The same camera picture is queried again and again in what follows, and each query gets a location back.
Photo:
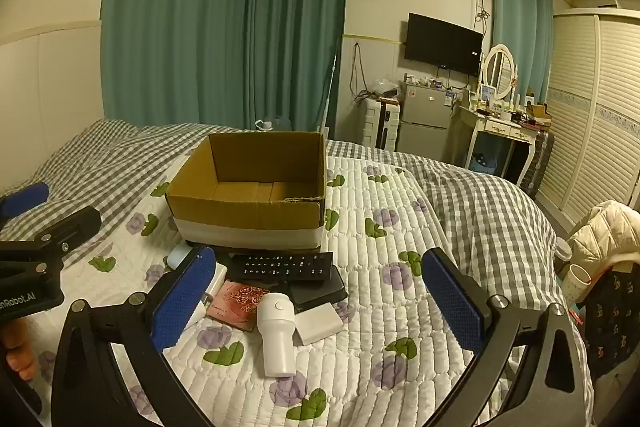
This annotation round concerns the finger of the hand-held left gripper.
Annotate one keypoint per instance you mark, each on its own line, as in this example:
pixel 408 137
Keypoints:
pixel 25 199
pixel 75 227

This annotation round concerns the small white box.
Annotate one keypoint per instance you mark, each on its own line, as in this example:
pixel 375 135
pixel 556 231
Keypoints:
pixel 216 278

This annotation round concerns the light blue-green curtain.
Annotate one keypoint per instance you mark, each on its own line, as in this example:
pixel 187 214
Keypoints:
pixel 520 32

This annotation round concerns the grey checked duvet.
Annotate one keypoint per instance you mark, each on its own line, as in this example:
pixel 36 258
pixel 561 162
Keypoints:
pixel 475 207

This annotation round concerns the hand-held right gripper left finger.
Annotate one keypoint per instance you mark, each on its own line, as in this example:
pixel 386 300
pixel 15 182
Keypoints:
pixel 182 302

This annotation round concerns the dark checked suitcase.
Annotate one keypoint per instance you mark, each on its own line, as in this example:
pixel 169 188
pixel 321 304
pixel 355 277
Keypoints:
pixel 541 162

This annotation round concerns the small round jar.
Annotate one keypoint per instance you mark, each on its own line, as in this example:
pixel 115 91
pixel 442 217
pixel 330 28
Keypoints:
pixel 177 255

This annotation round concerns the brown cardboard box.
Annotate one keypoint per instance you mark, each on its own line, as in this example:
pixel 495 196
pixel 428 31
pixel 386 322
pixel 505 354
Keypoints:
pixel 250 217

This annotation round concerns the clear water jug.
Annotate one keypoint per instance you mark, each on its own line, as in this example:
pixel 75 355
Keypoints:
pixel 264 125

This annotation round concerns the pink floral wallet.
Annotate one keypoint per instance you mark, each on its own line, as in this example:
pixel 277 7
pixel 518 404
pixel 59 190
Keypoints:
pixel 235 307

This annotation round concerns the narrow green curtain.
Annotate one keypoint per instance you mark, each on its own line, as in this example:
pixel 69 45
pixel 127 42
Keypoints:
pixel 300 32

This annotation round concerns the blue stool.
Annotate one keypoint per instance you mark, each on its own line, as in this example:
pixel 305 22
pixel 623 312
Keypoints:
pixel 482 163

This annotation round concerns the white power adapter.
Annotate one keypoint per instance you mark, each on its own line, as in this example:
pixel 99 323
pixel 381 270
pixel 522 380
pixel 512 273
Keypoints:
pixel 319 324

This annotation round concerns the white slatted wardrobe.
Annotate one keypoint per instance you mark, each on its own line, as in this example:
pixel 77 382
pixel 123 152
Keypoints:
pixel 600 117

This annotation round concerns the oval white mirror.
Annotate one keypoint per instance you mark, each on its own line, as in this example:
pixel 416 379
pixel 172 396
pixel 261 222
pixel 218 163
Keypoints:
pixel 499 67

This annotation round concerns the black box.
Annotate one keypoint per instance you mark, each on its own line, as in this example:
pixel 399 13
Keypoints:
pixel 320 294

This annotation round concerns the silver fridge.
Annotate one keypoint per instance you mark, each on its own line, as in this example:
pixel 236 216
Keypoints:
pixel 425 122

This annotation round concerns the white puffer jacket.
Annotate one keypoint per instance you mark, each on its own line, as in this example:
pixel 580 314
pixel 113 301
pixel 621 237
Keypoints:
pixel 607 232

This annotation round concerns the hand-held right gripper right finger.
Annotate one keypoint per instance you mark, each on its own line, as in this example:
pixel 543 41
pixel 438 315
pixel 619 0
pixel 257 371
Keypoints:
pixel 452 302

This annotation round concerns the white suitcase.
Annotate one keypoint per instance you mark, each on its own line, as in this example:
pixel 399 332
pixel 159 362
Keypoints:
pixel 375 122

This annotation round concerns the white mop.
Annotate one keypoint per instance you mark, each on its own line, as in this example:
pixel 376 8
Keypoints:
pixel 327 102

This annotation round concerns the clear plastic bag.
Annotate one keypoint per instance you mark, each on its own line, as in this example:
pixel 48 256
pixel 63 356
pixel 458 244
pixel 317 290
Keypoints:
pixel 384 87

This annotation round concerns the wide green curtain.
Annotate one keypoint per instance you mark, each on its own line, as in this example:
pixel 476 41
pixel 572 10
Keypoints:
pixel 175 17

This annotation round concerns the person's left hand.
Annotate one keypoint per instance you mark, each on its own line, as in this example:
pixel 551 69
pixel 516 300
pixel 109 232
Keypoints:
pixel 20 352

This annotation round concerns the white dressing table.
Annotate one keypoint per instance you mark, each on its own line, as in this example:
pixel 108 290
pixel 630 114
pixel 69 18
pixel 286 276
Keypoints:
pixel 495 132

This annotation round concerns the white cylindrical bottle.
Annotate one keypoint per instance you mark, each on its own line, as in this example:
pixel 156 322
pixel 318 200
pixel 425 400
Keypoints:
pixel 276 337

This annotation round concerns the white floral quilted mat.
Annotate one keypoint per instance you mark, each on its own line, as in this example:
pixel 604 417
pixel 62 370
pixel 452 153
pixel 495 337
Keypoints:
pixel 380 307

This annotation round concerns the white paper cup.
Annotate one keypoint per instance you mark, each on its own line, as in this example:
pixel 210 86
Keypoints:
pixel 577 282

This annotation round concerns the black remote control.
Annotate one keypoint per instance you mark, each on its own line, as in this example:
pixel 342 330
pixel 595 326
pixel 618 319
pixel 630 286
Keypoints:
pixel 280 266

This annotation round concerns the black wall television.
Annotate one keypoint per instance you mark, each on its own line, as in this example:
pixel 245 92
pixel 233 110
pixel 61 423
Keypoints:
pixel 442 44

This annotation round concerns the dark floral garment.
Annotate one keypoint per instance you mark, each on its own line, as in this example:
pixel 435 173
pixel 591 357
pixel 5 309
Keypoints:
pixel 612 322

